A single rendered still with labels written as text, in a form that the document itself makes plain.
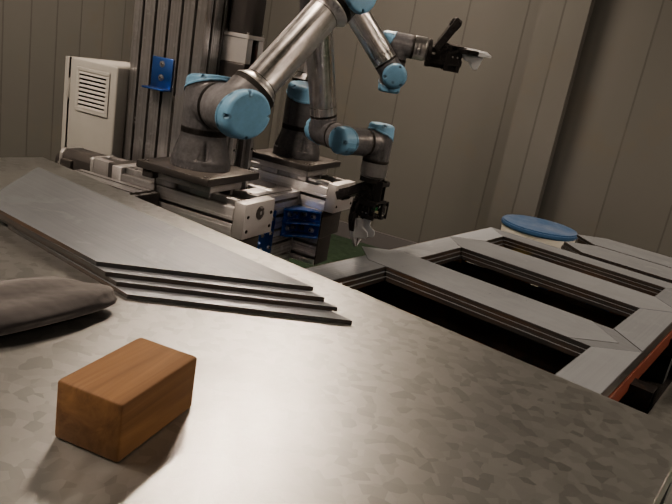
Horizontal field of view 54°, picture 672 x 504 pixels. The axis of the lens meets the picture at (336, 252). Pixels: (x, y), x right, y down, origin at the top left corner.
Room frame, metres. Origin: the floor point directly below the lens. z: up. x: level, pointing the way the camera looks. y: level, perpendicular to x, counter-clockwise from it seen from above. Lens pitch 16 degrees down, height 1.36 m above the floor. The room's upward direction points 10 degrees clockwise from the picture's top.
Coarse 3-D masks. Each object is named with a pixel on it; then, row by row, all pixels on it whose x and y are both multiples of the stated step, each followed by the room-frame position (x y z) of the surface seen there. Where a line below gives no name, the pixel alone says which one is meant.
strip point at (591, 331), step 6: (588, 324) 1.52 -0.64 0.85; (594, 324) 1.53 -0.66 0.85; (582, 330) 1.47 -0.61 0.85; (588, 330) 1.48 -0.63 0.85; (594, 330) 1.48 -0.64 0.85; (600, 330) 1.49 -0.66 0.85; (570, 336) 1.41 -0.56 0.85; (576, 336) 1.42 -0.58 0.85; (582, 336) 1.43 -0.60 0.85; (588, 336) 1.43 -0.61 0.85; (594, 336) 1.44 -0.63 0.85; (600, 336) 1.45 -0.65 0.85; (606, 336) 1.46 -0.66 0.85; (612, 342) 1.42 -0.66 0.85; (618, 342) 1.43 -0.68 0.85
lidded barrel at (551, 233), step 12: (504, 216) 4.14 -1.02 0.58; (516, 216) 4.21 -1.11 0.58; (528, 216) 4.29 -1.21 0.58; (504, 228) 4.03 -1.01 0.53; (516, 228) 3.92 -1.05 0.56; (528, 228) 3.89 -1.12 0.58; (540, 228) 3.96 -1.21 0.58; (552, 228) 4.03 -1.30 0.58; (564, 228) 4.10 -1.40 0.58; (540, 240) 3.85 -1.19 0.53; (552, 240) 3.85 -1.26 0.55; (564, 240) 3.87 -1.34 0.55
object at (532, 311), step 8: (520, 304) 1.58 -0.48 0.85; (528, 304) 1.59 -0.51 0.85; (536, 304) 1.60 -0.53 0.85; (544, 304) 1.62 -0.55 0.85; (504, 312) 1.50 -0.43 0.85; (512, 312) 1.51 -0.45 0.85; (520, 312) 1.52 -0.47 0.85; (528, 312) 1.53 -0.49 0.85; (536, 312) 1.54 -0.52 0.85; (544, 312) 1.55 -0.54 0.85; (552, 312) 1.56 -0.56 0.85; (528, 320) 1.47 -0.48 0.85; (536, 320) 1.48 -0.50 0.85
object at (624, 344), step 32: (448, 256) 1.98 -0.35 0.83; (480, 256) 2.02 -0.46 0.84; (544, 256) 2.23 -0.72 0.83; (352, 288) 1.55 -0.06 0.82; (416, 288) 1.63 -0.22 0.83; (544, 288) 1.88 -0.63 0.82; (576, 288) 1.84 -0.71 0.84; (640, 288) 2.04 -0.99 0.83; (512, 320) 1.48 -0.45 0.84; (576, 352) 1.38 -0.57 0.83
